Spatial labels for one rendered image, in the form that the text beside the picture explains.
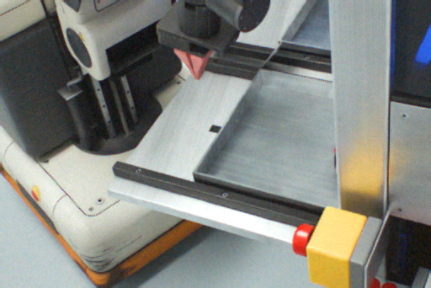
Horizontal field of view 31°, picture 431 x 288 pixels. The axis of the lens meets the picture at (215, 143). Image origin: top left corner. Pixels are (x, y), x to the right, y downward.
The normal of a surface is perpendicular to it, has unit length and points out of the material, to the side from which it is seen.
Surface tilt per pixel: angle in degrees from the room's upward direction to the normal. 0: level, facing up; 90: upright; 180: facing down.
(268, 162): 0
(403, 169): 90
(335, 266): 90
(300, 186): 0
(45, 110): 90
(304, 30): 0
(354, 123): 90
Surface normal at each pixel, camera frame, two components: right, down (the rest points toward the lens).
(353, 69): -0.44, 0.67
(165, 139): -0.14, -0.71
